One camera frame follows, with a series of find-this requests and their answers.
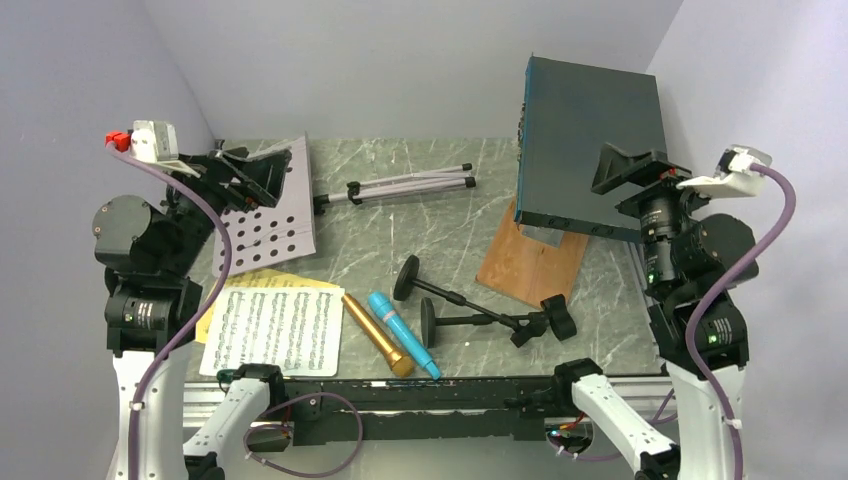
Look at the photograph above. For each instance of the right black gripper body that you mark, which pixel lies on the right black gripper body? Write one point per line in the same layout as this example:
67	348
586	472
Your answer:
659	175

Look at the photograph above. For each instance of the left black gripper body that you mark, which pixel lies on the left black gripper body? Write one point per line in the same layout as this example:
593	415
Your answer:
241	193

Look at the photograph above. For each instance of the lilac music stand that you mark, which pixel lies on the lilac music stand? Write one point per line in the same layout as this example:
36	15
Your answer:
267	236

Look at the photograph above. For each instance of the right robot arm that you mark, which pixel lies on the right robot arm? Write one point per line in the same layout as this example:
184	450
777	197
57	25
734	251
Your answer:
690	266

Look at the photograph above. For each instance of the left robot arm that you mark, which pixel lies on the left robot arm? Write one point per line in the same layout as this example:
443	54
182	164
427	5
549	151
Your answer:
153	306

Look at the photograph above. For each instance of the dark teal tilted board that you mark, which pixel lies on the dark teal tilted board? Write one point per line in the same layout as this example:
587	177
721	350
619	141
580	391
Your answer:
570	112

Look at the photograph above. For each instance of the yellow paper sheet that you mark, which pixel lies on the yellow paper sheet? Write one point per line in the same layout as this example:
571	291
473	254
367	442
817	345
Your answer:
263	278

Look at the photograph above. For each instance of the wooden base board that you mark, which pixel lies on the wooden base board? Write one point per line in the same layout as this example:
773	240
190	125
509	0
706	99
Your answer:
528	270

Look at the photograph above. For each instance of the white sheet music page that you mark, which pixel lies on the white sheet music page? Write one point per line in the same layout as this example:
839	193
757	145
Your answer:
297	329

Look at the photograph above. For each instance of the black microphone stand lower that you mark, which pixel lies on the black microphone stand lower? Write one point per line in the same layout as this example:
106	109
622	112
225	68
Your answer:
524	327

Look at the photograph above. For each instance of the black microphone stand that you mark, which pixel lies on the black microphone stand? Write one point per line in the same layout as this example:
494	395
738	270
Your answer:
560	321
524	327

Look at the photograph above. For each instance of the blue microphone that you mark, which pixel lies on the blue microphone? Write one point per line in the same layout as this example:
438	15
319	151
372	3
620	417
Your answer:
385	310

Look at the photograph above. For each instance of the black microphone stand upper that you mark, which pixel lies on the black microphone stand upper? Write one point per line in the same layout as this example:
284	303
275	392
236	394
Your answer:
560	321

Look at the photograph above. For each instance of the gold microphone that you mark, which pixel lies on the gold microphone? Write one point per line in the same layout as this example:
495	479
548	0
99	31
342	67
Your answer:
400	363

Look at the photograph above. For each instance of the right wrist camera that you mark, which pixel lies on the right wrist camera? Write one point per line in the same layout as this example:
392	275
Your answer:
733	176

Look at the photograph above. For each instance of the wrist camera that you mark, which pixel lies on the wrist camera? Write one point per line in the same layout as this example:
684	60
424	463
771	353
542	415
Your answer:
733	176
152	142

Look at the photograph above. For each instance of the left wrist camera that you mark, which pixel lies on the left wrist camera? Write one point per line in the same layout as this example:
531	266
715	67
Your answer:
152	142

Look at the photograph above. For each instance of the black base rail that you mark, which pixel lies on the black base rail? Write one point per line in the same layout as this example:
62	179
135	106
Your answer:
518	407

